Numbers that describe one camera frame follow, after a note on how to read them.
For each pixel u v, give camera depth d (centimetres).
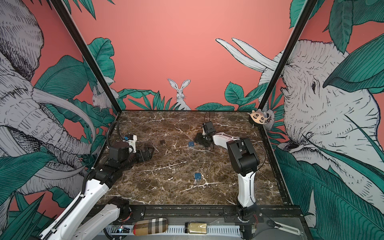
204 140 88
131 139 68
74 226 42
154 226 68
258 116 107
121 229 70
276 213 77
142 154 67
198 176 86
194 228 68
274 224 72
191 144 101
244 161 54
